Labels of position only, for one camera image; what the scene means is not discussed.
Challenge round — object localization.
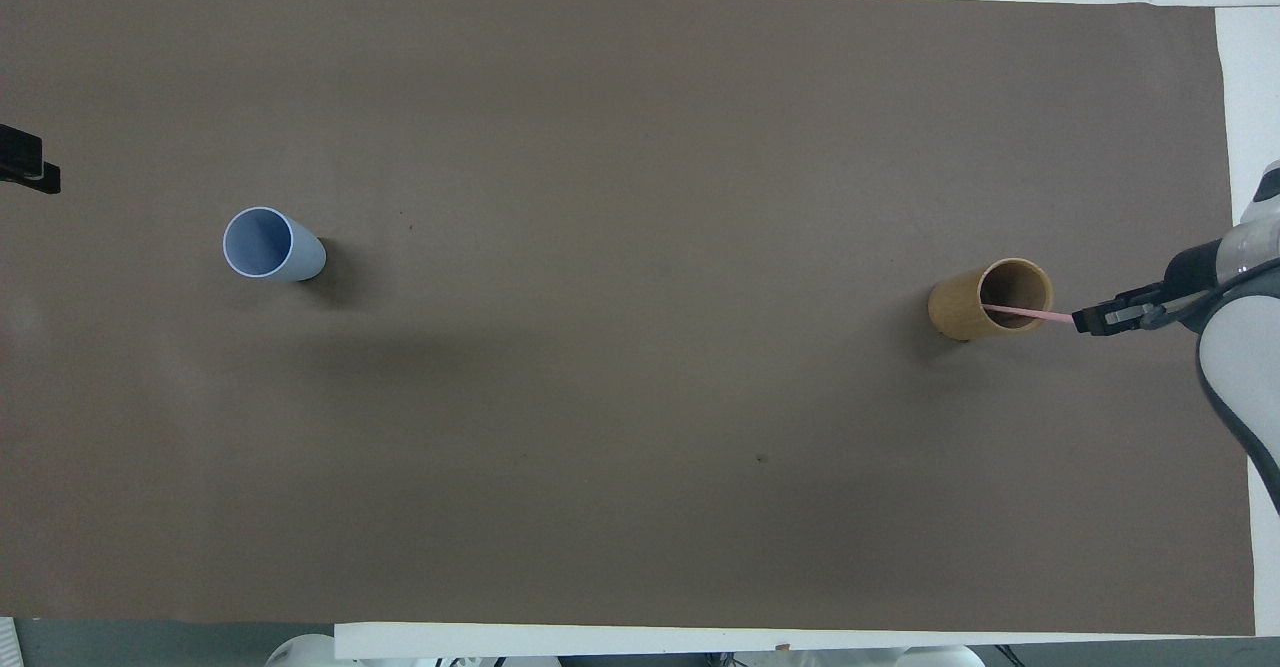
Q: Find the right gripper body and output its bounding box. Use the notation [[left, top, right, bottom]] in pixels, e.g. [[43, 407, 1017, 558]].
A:
[[1143, 239, 1228, 332]]

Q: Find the pink chopstick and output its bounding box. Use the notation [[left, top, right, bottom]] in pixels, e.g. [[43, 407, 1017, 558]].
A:
[[982, 303, 1078, 326]]

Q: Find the brown bamboo cup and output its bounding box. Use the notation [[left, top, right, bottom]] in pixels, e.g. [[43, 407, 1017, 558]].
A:
[[927, 257, 1055, 343]]

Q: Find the light blue cup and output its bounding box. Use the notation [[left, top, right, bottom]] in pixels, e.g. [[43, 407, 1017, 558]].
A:
[[221, 206, 328, 284]]

